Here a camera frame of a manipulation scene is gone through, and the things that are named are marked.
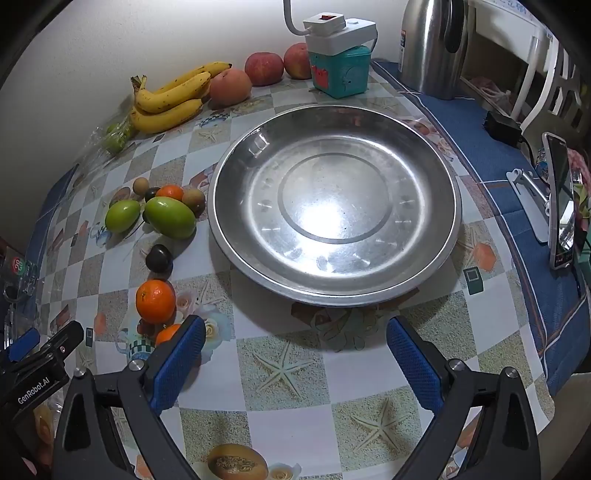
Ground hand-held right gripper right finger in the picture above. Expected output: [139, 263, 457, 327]
[386, 316, 542, 480]

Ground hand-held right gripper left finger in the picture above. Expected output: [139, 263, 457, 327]
[52, 315, 207, 480]

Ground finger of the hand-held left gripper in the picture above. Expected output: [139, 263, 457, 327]
[0, 327, 41, 366]
[33, 320, 85, 366]

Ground large orange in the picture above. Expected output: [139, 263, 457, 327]
[135, 280, 177, 324]

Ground large dark plum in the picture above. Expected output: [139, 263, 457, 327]
[145, 244, 174, 274]

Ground small green jujube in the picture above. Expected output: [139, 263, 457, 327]
[105, 199, 141, 234]

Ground large green jujube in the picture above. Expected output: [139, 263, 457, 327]
[143, 196, 197, 240]

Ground large tan longan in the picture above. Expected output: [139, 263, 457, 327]
[181, 188, 206, 215]

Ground large steel basin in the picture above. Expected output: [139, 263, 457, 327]
[207, 105, 463, 306]

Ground clear plastic kumquat box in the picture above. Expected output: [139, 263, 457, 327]
[28, 399, 65, 467]

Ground glass mug with round label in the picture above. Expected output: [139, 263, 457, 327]
[0, 251, 38, 305]

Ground printed checkered tablecloth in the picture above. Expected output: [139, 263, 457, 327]
[28, 58, 591, 480]

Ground silver phone stand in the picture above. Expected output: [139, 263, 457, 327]
[505, 168, 552, 243]

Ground clear plastic fruit container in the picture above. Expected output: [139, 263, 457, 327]
[81, 115, 139, 167]

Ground smartphone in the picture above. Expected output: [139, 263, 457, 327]
[541, 131, 577, 271]

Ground colourful packets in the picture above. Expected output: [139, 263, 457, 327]
[568, 148, 591, 250]

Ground black power adapter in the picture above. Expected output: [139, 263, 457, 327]
[482, 111, 525, 148]

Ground yellow banana bunch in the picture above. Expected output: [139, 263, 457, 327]
[129, 61, 233, 134]

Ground pink apple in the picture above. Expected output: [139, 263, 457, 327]
[209, 69, 253, 106]

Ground teal plastic toy box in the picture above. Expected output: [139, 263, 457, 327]
[308, 45, 373, 99]

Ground dark red apple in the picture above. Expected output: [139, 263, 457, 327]
[244, 52, 284, 87]

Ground steel thermos jug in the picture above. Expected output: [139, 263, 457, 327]
[398, 0, 472, 101]

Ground red yellow apple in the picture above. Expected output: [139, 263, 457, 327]
[283, 43, 314, 80]

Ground white cabinet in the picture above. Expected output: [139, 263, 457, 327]
[462, 0, 591, 139]

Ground white power strip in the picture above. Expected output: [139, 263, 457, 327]
[303, 14, 379, 55]

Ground white power cable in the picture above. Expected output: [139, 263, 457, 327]
[283, 0, 308, 35]

